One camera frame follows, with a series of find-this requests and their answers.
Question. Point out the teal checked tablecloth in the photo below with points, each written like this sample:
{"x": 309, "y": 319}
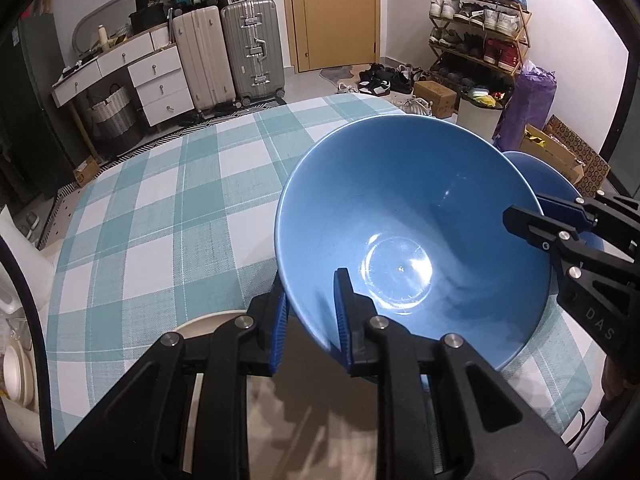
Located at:
{"x": 150, "y": 220}

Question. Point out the silver suitcase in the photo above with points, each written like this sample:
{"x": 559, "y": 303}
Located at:
{"x": 250, "y": 50}

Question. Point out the dark cabinet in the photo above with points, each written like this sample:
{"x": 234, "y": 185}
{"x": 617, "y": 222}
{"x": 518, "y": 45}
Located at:
{"x": 30, "y": 110}

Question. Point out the pile of shoes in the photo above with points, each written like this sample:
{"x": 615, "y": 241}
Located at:
{"x": 385, "y": 82}

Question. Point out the patterned cardboard box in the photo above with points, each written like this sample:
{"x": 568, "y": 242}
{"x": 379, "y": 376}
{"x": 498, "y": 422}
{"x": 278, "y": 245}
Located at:
{"x": 582, "y": 160}

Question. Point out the oval mirror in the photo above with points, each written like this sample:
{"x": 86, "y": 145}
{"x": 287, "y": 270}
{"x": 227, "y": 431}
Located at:
{"x": 90, "y": 20}

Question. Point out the wooden door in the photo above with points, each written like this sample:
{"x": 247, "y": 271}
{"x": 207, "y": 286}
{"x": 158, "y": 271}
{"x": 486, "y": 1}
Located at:
{"x": 335, "y": 15}

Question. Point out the beige suitcase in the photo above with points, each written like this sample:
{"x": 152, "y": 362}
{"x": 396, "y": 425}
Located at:
{"x": 202, "y": 60}

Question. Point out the person's right hand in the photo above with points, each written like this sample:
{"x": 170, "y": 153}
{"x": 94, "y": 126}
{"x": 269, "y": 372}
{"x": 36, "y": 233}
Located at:
{"x": 612, "y": 377}

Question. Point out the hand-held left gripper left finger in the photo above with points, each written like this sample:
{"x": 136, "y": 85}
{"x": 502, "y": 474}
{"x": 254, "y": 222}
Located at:
{"x": 277, "y": 332}

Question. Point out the black bag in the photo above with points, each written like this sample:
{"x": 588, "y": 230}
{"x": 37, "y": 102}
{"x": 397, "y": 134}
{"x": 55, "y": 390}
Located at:
{"x": 147, "y": 7}

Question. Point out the brown cardboard box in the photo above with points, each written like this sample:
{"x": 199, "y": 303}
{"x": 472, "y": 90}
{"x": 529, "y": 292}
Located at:
{"x": 435, "y": 97}

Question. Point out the white drawer dresser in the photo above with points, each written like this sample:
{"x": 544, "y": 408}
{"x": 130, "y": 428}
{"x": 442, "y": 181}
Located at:
{"x": 155, "y": 77}

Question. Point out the white electric kettle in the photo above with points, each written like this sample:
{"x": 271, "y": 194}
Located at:
{"x": 20, "y": 255}

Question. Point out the white trash bin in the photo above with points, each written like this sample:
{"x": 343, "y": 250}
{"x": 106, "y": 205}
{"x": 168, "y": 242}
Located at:
{"x": 477, "y": 115}

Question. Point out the purple bag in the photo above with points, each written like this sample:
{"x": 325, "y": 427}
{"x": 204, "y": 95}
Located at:
{"x": 525, "y": 105}

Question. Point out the white bottle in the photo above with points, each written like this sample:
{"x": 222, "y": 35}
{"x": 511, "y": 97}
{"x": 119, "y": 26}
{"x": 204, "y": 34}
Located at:
{"x": 103, "y": 37}

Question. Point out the wooden shoe rack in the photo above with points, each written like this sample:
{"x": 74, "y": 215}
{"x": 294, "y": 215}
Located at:
{"x": 480, "y": 35}

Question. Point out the stack of small cream dishes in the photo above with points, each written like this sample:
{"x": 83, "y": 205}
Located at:
{"x": 17, "y": 375}

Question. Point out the cream plate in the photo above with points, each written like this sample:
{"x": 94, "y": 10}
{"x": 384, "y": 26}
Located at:
{"x": 300, "y": 410}

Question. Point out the small cardboard box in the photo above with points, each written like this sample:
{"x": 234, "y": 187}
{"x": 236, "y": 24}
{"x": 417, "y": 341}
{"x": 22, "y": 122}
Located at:
{"x": 87, "y": 172}

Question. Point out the blue bowl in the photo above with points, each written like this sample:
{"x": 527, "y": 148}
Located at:
{"x": 400, "y": 210}
{"x": 545, "y": 172}

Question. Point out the woven laundry basket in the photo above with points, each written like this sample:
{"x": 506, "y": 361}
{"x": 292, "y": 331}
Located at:
{"x": 112, "y": 115}

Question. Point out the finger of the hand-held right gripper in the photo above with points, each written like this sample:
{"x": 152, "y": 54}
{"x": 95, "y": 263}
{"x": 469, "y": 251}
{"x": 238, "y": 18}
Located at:
{"x": 530, "y": 227}
{"x": 565, "y": 210}

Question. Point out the grey door mat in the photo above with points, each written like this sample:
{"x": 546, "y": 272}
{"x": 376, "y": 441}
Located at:
{"x": 337, "y": 74}

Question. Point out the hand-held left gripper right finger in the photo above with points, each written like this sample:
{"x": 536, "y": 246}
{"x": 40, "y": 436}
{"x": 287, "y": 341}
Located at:
{"x": 343, "y": 320}

